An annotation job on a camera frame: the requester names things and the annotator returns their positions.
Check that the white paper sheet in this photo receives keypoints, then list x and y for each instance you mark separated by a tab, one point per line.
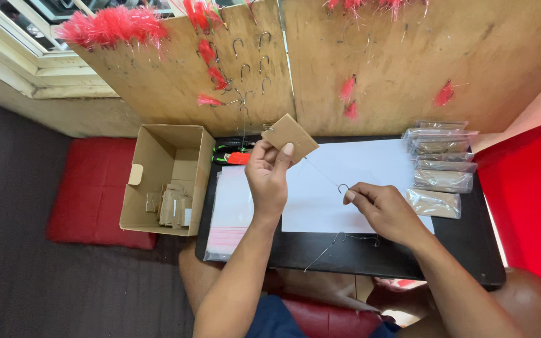
317	206

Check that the small bunch of pink lures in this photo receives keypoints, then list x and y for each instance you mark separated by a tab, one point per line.
200	14

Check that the pile of packed clear bags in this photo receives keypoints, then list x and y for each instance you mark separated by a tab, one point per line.
442	180

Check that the person's right hand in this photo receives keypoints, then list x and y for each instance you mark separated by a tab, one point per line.
388	213

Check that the person's left hand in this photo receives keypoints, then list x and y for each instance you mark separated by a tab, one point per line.
266	187

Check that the large red mattress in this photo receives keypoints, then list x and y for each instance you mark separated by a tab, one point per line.
529	197

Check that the brown cardboard winding card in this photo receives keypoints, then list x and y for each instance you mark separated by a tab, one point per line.
291	132

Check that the large plywood board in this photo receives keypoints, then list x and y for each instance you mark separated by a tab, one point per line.
439	51

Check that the person's right leg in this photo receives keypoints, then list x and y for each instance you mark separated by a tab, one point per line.
533	305

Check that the white window frame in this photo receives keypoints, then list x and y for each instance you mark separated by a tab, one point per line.
12	51

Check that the open brown cardboard box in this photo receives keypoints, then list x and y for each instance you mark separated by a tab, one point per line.
190	155

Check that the red floor cushion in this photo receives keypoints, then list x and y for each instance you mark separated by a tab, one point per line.
92	192

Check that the steel fishing hook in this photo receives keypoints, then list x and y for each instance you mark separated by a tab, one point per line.
341	235
342	186
375	241

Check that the group of bare steel hooks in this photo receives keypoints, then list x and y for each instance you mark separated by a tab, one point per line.
264	40

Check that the row of hanging pink lures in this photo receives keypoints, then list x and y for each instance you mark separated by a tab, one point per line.
383	3

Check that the red seat cushion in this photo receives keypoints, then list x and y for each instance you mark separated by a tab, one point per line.
331	317

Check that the stack of clear zip bags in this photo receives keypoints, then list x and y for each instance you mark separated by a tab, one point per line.
228	211

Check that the pile of cardboard cards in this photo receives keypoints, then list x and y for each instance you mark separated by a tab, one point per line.
174	206

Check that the clear fishing line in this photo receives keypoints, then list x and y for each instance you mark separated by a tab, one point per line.
321	172

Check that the pink feathered fishing lure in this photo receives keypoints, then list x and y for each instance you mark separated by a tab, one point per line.
347	88
208	100
351	111
205	50
217	77
444	95

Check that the blue shorts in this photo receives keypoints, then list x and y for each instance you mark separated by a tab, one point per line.
273	321

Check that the black low table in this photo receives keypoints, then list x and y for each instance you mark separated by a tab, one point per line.
463	244

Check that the big bunch of pink lures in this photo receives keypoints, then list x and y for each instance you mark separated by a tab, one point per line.
111	26

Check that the plywood board with hooks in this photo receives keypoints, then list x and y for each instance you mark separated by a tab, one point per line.
158	94

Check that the orange cutter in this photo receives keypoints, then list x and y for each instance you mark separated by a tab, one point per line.
238	158

